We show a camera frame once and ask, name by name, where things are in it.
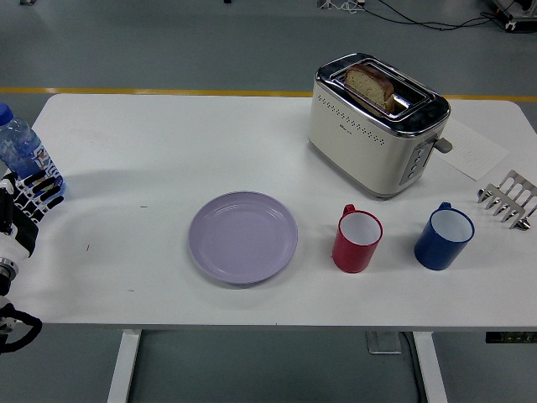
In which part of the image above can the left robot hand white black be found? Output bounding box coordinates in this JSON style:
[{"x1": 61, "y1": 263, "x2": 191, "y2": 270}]
[{"x1": 0, "y1": 170, "x2": 65, "y2": 264}]

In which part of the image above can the lilac round plate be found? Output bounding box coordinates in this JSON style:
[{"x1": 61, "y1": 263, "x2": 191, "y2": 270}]
[{"x1": 188, "y1": 191, "x2": 300, "y2": 286}]

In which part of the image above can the grey floor socket plate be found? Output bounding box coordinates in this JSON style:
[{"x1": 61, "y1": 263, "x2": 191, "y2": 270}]
[{"x1": 365, "y1": 331, "x2": 404, "y2": 356}]

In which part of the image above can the blue-capped plastic drink bottle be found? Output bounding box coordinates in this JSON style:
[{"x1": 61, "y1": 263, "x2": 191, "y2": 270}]
[{"x1": 0, "y1": 103, "x2": 67, "y2": 198}]

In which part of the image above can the white table leg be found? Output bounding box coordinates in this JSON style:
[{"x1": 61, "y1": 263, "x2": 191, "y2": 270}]
[
  {"x1": 106, "y1": 329, "x2": 143, "y2": 403},
  {"x1": 411, "y1": 331, "x2": 449, "y2": 403}
]

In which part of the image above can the red enamel mug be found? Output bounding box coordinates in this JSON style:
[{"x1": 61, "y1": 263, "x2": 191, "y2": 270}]
[{"x1": 331, "y1": 203, "x2": 383, "y2": 274}]

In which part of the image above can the cream and chrome toaster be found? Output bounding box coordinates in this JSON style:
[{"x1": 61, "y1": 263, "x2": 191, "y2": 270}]
[{"x1": 307, "y1": 52, "x2": 454, "y2": 201}]

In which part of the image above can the brown bread slice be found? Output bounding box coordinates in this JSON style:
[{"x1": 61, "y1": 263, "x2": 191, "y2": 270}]
[{"x1": 344, "y1": 62, "x2": 395, "y2": 113}]

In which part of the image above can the blue enamel mug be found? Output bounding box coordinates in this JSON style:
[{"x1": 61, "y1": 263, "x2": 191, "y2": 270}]
[{"x1": 414, "y1": 201, "x2": 476, "y2": 271}]

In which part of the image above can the white paper sheet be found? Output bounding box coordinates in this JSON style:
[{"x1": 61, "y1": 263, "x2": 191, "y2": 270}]
[{"x1": 431, "y1": 117, "x2": 511, "y2": 182}]

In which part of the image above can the silver metal toast rack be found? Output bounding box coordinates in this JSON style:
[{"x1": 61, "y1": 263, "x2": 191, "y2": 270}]
[{"x1": 477, "y1": 170, "x2": 537, "y2": 232}]

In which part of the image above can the black table control panel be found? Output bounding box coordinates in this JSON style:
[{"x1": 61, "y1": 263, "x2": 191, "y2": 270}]
[{"x1": 485, "y1": 331, "x2": 537, "y2": 343}]

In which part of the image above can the white cable bundle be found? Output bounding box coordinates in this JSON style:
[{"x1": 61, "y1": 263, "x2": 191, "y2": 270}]
[{"x1": 317, "y1": 0, "x2": 366, "y2": 12}]

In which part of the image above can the black cable under table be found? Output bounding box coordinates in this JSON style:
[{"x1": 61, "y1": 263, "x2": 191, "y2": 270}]
[{"x1": 398, "y1": 331, "x2": 423, "y2": 403}]

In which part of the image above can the black cable on floor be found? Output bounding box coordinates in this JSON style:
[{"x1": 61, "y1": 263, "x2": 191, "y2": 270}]
[{"x1": 363, "y1": 0, "x2": 504, "y2": 32}]

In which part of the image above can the metal equipment frame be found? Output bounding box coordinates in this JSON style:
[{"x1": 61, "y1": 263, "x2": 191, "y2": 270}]
[{"x1": 490, "y1": 0, "x2": 537, "y2": 33}]

